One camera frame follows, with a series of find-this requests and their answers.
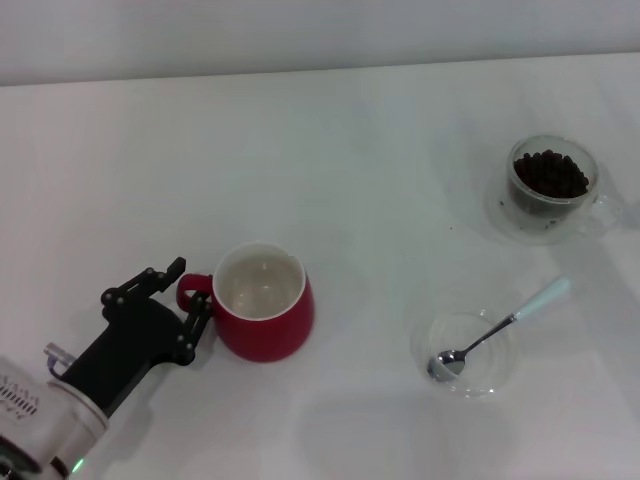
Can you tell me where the pile of coffee beans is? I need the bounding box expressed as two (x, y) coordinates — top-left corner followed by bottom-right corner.
(510, 148), (590, 216)

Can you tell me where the red ceramic mug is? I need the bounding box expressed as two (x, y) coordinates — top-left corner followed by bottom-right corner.
(174, 241), (316, 364)

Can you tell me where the small metal connector plug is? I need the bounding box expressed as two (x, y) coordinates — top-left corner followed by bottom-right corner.
(43, 342), (76, 376)

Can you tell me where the clear glass saucer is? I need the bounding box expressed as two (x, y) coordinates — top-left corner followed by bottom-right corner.
(487, 169), (609, 246)

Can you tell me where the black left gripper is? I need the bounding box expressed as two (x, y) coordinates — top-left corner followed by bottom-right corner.
(62, 256), (214, 419)

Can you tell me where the small clear glass dish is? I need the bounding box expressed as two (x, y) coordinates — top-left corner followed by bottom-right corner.
(410, 308), (519, 400)

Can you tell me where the metal spoon with blue handle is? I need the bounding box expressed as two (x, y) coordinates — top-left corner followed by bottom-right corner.
(426, 277), (573, 384)

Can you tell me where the clear glass cup with handle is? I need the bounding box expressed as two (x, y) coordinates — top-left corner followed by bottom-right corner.
(507, 133), (623, 236)

